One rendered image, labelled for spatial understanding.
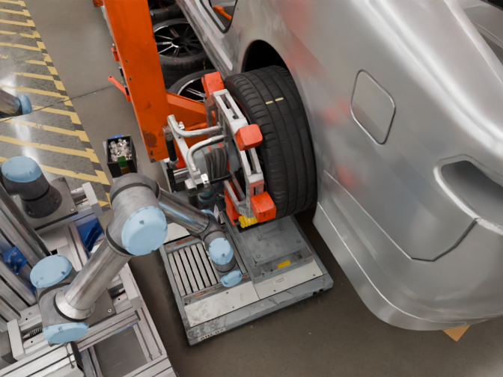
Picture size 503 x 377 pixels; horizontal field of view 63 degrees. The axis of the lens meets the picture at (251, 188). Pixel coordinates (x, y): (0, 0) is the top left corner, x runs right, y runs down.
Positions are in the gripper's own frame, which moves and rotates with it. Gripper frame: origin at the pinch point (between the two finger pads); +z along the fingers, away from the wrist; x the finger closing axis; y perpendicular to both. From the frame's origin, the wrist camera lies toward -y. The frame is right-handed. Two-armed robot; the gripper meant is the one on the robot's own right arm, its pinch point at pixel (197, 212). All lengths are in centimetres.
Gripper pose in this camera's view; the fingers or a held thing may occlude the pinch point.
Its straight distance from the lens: 166.4
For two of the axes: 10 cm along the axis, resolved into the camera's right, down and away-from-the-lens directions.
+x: -9.0, 3.3, -2.9
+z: -4.3, -6.8, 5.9
